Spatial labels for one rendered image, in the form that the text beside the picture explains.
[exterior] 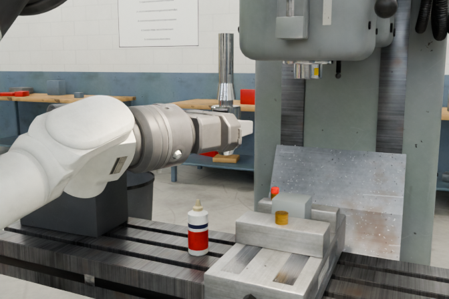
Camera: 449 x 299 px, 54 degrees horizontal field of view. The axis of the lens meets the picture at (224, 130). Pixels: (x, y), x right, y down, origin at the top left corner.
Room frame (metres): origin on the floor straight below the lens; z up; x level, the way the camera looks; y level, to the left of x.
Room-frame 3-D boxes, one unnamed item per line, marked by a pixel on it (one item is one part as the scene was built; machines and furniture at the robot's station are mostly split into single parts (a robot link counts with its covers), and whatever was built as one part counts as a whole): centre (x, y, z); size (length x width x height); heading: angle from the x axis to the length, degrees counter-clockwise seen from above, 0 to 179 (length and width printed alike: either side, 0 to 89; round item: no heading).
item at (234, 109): (0.69, 0.00, 1.23); 0.05 x 0.05 x 0.01
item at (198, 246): (0.83, 0.05, 0.99); 0.04 x 0.04 x 0.11
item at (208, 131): (0.62, 0.06, 1.20); 0.13 x 0.12 x 0.10; 46
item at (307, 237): (0.71, -0.10, 1.02); 0.15 x 0.06 x 0.04; 66
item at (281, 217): (0.70, -0.10, 1.05); 0.02 x 0.02 x 0.02
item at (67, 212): (0.99, 0.35, 1.03); 0.22 x 0.12 x 0.20; 69
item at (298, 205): (0.76, -0.12, 1.04); 0.06 x 0.05 x 0.06; 66
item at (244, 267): (0.73, -0.11, 0.99); 0.35 x 0.15 x 0.11; 156
